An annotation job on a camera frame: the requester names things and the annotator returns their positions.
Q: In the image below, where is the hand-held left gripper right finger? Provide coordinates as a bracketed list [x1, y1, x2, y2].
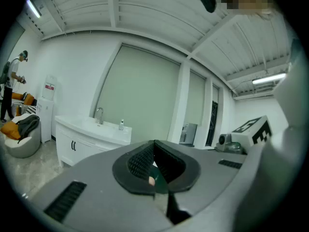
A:
[154, 140, 247, 232]

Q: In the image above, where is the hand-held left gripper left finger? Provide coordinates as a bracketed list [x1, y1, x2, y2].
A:
[28, 140, 175, 232]

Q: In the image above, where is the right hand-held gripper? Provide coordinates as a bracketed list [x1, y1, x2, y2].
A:
[214, 115, 273, 155]

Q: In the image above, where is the black framed door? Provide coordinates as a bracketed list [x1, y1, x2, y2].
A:
[205, 101, 219, 147]

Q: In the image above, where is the white vanity cabinet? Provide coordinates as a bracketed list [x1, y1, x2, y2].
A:
[56, 124, 114, 168]

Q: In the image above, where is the person's white fleece jacket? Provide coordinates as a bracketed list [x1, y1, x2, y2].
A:
[231, 37, 309, 232]

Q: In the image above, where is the stainless steel box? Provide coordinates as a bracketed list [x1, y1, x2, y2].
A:
[179, 122, 198, 146]

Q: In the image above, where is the white sink basin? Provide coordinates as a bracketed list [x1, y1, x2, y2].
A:
[55, 115, 133, 146]

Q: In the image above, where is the white ceiling light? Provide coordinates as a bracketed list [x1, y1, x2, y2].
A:
[26, 0, 42, 19]
[252, 72, 287, 85]

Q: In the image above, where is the chrome faucet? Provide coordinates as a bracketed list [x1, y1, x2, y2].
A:
[95, 107, 105, 125]

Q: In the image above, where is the medium grey roller blind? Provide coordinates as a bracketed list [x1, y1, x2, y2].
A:
[184, 71, 207, 127]

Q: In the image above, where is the white water dispenser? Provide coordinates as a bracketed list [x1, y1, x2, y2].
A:
[36, 97, 55, 144]

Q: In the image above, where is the black backpack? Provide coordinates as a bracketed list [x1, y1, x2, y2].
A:
[16, 115, 41, 144]

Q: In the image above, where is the wide grey roller blind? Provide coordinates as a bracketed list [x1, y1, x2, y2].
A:
[96, 44, 182, 145]

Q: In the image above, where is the black white striped cushion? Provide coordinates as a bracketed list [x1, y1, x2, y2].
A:
[11, 103, 37, 117]

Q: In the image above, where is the clear water jug red label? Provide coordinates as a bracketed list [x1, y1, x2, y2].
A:
[42, 75, 58, 101]

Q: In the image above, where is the orange sofa cushion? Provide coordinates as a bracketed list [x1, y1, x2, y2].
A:
[11, 92, 35, 106]

